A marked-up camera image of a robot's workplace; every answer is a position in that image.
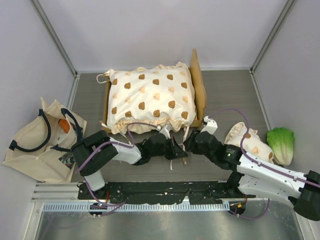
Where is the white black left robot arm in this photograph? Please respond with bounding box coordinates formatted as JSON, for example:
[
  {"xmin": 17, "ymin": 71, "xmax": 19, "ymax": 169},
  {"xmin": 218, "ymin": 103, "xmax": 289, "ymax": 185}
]
[{"xmin": 70, "ymin": 130, "xmax": 188, "ymax": 200}]

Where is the orange toy carrot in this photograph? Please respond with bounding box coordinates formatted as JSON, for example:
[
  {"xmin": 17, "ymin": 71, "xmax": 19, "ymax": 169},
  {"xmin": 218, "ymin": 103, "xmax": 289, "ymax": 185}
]
[{"xmin": 58, "ymin": 119, "xmax": 70, "ymax": 134}]

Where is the bear print white cushion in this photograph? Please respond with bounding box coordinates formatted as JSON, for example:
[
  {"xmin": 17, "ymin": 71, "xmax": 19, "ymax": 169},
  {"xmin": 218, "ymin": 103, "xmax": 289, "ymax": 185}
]
[{"xmin": 95, "ymin": 62, "xmax": 197, "ymax": 171}]

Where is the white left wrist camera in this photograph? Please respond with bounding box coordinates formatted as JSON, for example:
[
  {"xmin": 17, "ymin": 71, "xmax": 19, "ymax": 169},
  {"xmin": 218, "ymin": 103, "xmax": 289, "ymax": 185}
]
[{"xmin": 159, "ymin": 125, "xmax": 172, "ymax": 139}]

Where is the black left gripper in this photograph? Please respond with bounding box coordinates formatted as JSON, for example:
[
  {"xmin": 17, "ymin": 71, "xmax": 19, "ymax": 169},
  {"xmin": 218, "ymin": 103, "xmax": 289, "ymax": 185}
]
[{"xmin": 150, "ymin": 135, "xmax": 188, "ymax": 161}]

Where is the small bear print pillow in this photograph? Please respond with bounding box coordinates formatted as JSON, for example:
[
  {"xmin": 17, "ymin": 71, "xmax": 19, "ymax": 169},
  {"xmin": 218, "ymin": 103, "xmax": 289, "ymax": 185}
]
[{"xmin": 224, "ymin": 122, "xmax": 275, "ymax": 164}]

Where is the wooden pet bed frame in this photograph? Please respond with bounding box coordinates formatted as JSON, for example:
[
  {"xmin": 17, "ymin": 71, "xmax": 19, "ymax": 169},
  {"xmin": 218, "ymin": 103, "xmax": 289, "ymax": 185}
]
[{"xmin": 99, "ymin": 48, "xmax": 208, "ymax": 133}]

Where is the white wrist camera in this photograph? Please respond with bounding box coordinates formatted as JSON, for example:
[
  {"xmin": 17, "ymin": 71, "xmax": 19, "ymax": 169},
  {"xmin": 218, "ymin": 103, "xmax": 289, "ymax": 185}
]
[
  {"xmin": 159, "ymin": 125, "xmax": 172, "ymax": 139},
  {"xmin": 200, "ymin": 116, "xmax": 218, "ymax": 135}
]

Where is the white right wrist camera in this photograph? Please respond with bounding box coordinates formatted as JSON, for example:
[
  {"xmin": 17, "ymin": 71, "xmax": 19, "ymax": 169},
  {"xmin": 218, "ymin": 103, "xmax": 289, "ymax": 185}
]
[{"xmin": 200, "ymin": 116, "xmax": 218, "ymax": 135}]

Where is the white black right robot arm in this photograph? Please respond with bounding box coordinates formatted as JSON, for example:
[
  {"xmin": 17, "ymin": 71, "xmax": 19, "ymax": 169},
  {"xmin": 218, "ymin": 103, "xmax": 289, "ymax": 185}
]
[{"xmin": 183, "ymin": 130, "xmax": 320, "ymax": 222}]

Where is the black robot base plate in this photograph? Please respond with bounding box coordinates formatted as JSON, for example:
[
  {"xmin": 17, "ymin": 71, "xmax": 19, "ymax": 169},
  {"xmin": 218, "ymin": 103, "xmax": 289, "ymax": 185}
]
[{"xmin": 93, "ymin": 181, "xmax": 245, "ymax": 205}]

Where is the green toy cabbage leaf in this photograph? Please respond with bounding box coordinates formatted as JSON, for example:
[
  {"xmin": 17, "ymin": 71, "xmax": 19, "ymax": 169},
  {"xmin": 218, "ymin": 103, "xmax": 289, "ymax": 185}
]
[{"xmin": 266, "ymin": 127, "xmax": 295, "ymax": 166}]

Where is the beige canvas tote bag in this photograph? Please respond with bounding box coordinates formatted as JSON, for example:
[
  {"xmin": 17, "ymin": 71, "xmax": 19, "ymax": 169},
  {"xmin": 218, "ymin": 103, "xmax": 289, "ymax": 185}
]
[{"xmin": 3, "ymin": 99, "xmax": 87, "ymax": 184}]

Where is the white slotted cable duct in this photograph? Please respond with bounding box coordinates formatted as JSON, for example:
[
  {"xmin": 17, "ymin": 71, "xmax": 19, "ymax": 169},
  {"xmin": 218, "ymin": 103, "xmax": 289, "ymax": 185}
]
[{"xmin": 42, "ymin": 201, "xmax": 230, "ymax": 213}]

